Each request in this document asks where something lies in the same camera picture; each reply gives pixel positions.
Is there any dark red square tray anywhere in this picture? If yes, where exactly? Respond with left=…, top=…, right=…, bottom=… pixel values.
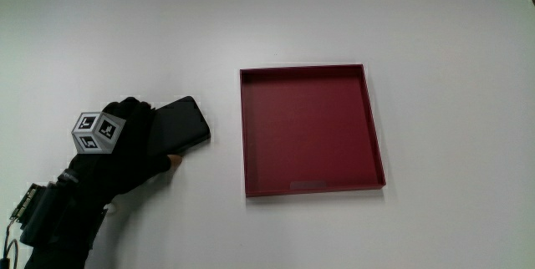
left=239, top=63, right=387, bottom=198

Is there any black smartphone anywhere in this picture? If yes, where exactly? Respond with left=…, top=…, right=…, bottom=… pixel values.
left=145, top=95, right=211, bottom=158

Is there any black cable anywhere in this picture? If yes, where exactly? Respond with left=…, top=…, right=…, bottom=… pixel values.
left=0, top=218, right=20, bottom=269

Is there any white desk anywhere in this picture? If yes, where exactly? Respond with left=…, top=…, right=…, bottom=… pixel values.
left=0, top=0, right=535, bottom=269

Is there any person's left hand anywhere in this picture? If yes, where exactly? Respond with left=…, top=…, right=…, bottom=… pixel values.
left=67, top=96, right=184, bottom=204

